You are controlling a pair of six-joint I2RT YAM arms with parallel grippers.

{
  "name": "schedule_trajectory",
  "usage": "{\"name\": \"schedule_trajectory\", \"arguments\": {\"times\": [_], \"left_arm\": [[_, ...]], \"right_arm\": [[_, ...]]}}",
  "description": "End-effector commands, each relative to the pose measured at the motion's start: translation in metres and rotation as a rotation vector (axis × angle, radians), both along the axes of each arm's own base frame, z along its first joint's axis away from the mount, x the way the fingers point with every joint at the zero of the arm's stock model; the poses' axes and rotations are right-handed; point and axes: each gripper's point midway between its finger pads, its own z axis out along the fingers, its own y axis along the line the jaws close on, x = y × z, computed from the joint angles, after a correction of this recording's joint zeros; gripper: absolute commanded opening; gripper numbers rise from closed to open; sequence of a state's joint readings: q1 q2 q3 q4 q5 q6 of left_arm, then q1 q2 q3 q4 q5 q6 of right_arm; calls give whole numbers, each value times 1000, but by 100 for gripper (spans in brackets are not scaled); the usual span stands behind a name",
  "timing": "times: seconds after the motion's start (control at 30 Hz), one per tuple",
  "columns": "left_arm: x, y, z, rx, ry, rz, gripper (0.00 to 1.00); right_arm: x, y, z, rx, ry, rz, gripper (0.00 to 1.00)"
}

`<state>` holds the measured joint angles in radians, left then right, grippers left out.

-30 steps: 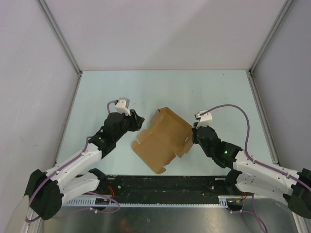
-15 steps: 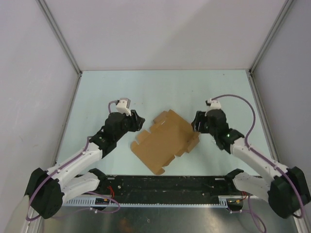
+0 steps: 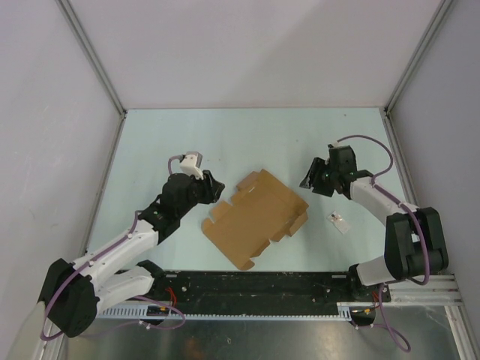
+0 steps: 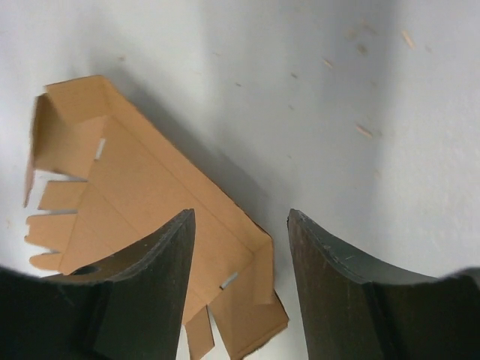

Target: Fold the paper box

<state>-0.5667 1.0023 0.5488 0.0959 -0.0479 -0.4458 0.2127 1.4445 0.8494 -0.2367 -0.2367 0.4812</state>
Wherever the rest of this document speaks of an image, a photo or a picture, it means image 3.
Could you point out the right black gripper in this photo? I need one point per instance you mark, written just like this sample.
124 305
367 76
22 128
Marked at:
318 166

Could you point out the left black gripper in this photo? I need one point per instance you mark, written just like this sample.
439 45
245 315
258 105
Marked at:
213 187

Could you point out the brown cardboard box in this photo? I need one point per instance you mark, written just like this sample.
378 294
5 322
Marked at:
261 211

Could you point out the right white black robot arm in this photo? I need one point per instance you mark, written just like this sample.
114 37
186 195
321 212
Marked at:
414 246

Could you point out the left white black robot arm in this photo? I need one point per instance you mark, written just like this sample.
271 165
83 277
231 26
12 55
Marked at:
74 293

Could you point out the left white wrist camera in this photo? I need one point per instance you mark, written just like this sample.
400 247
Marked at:
190 164

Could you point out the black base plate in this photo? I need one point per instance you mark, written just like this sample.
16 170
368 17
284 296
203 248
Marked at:
191 287

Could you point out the grey slotted cable duct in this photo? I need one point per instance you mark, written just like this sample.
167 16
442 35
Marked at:
149 311

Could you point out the aluminium rail beam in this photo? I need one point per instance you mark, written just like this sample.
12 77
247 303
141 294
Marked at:
440 290

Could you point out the right aluminium frame post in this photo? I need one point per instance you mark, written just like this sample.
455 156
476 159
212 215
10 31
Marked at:
429 35

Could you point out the aluminium frame post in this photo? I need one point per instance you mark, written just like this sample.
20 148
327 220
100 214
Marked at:
87 47
429 35

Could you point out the left aluminium frame post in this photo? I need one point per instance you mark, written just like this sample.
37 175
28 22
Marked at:
87 47

